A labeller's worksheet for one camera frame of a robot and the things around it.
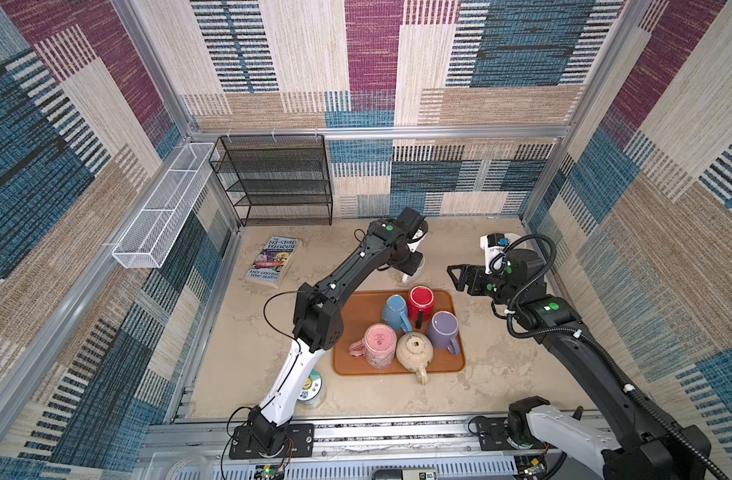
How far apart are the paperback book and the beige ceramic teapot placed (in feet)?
1.52

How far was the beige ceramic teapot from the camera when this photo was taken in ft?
2.60

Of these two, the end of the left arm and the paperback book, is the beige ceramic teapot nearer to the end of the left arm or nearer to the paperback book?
the end of the left arm

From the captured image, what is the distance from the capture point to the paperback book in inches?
40.9

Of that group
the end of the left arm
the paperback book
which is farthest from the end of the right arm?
the paperback book
